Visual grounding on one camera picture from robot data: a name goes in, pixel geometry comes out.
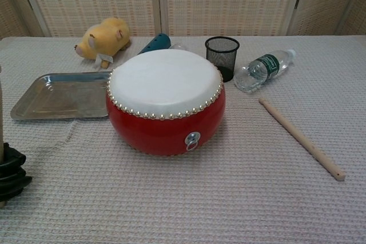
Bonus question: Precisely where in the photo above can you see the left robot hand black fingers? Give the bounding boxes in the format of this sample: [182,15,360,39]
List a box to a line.
[0,141,33,202]

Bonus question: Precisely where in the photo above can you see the wooden drumstick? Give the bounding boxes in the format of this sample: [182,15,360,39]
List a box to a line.
[258,98,346,182]
[0,65,6,209]

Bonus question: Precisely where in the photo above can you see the rectangular metal tray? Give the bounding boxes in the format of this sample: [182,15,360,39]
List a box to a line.
[10,71,112,121]

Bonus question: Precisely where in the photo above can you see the red drum with white skin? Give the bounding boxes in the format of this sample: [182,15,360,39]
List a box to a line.
[105,49,224,158]

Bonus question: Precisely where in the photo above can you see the yellow plush toy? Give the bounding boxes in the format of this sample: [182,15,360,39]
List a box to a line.
[74,17,132,70]

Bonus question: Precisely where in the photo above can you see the woven folding screen panel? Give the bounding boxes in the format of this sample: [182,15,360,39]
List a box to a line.
[288,0,366,38]
[157,0,312,38]
[8,0,161,38]
[0,0,32,41]

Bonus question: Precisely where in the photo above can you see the white woven tablecloth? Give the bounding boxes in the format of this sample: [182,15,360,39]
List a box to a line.
[0,35,366,244]

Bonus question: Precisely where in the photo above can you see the teal block with holes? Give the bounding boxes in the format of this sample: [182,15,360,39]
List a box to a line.
[137,33,172,55]

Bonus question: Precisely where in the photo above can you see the black mesh pen cup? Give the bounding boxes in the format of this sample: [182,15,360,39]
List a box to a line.
[204,36,240,83]

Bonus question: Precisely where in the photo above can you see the plastic water bottle green label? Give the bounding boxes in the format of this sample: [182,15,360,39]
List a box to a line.
[233,49,297,93]

